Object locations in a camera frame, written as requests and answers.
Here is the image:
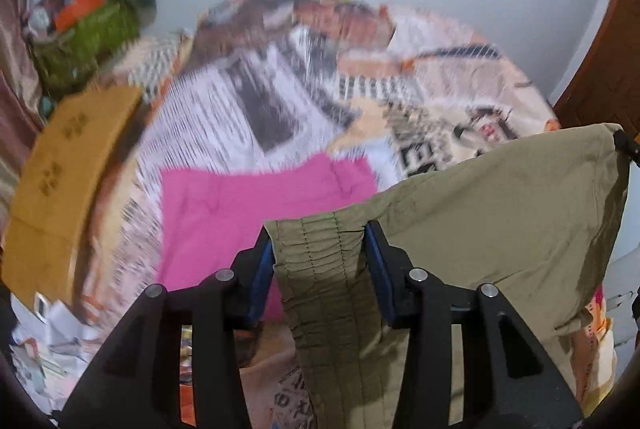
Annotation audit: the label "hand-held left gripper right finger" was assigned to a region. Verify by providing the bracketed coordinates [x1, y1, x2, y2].
[364, 220, 586, 429]

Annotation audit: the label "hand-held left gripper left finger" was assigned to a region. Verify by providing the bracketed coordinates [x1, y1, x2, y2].
[57, 225, 275, 429]

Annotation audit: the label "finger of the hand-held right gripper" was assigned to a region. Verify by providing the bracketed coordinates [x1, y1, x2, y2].
[614, 129, 640, 167]

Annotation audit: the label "olive green pants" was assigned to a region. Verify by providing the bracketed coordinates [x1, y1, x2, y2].
[263, 123, 632, 429]

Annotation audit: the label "pink cloth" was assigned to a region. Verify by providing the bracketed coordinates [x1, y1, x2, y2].
[156, 154, 379, 322]

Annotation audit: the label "brown wooden door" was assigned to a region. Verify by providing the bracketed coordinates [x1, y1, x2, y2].
[552, 0, 640, 130]

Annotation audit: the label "newspaper print blanket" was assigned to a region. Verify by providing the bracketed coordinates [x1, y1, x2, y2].
[75, 0, 616, 429]

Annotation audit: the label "pile of white papers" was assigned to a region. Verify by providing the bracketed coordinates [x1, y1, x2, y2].
[7, 291, 103, 415]

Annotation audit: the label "brown cardboard box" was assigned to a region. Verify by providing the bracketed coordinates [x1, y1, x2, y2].
[2, 85, 146, 305]

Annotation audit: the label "green patterned bag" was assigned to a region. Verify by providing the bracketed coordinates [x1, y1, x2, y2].
[30, 0, 143, 94]

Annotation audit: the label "striped pink curtain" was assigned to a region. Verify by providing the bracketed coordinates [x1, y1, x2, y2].
[0, 0, 46, 210]

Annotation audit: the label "orange packet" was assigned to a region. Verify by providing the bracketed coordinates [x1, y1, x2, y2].
[52, 0, 108, 32]

